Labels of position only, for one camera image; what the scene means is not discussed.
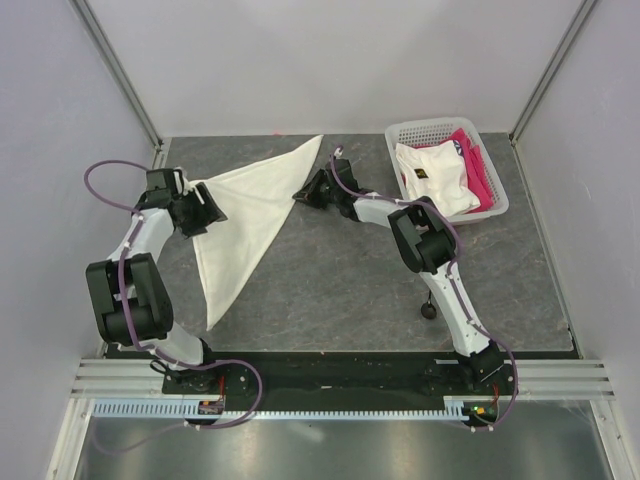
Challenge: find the cream cloth napkin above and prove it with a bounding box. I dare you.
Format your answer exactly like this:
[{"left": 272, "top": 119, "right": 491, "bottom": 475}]
[{"left": 193, "top": 135, "right": 323, "bottom": 330}]

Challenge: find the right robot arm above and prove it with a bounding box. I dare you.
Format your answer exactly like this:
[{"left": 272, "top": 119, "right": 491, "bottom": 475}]
[{"left": 293, "top": 157, "right": 500, "bottom": 394}]

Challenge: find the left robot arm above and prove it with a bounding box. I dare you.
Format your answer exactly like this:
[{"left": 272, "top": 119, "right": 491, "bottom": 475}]
[{"left": 84, "top": 160, "right": 227, "bottom": 393}]

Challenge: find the white plastic basket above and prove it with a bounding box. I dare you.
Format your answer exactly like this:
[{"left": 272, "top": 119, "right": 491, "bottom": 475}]
[{"left": 385, "top": 117, "right": 509, "bottom": 226}]

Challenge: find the white folded cloth in basket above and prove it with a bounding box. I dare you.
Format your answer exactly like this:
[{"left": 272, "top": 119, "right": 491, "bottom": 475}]
[{"left": 395, "top": 140, "right": 481, "bottom": 218}]

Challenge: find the pink cloth in basket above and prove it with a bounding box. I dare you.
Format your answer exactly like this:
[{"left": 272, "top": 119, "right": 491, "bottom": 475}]
[{"left": 406, "top": 128, "right": 494, "bottom": 217}]

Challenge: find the black spoon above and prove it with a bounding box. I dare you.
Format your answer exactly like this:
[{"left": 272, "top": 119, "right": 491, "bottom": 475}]
[{"left": 420, "top": 295, "right": 437, "bottom": 320}]

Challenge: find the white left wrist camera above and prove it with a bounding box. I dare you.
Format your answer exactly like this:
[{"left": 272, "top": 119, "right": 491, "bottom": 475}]
[{"left": 173, "top": 168, "right": 205, "bottom": 204}]

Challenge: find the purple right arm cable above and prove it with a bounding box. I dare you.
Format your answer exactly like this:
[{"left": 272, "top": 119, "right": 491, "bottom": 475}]
[{"left": 327, "top": 145, "right": 521, "bottom": 434}]

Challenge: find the left aluminium frame post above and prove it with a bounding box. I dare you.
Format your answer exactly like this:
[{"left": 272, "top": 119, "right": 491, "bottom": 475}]
[{"left": 70, "top": 0, "right": 164, "bottom": 151}]

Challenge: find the aluminium frame post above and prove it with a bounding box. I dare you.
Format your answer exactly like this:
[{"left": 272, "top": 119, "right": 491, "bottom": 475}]
[
  {"left": 70, "top": 0, "right": 164, "bottom": 151},
  {"left": 509, "top": 0, "right": 600, "bottom": 146}
]

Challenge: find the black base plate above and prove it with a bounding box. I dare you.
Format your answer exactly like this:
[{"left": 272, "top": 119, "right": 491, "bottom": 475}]
[{"left": 162, "top": 351, "right": 514, "bottom": 411}]

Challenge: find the light blue cable duct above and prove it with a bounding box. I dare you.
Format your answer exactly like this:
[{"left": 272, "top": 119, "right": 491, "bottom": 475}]
[{"left": 91, "top": 398, "right": 469, "bottom": 422}]

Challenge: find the right aluminium frame post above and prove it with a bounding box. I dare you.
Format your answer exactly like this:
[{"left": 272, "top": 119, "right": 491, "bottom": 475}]
[{"left": 509, "top": 0, "right": 600, "bottom": 146}]

